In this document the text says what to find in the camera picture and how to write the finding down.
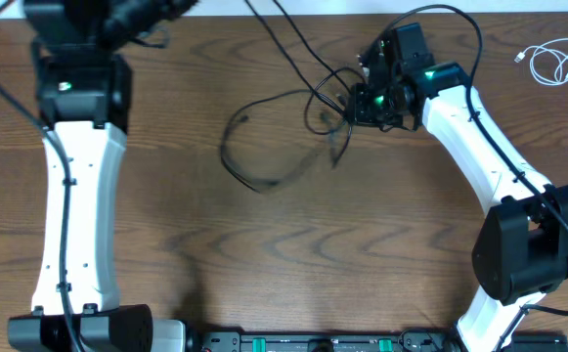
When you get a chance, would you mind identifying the white USB cable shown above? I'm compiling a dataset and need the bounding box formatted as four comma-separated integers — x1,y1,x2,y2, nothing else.
513,36,568,87

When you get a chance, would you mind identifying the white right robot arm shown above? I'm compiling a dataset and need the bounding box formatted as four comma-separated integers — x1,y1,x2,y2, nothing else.
347,60,568,351

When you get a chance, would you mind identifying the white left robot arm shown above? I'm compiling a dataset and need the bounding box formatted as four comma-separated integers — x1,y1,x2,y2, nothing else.
7,0,200,351

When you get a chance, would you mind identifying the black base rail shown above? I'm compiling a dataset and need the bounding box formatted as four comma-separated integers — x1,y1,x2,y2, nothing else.
184,329,568,352

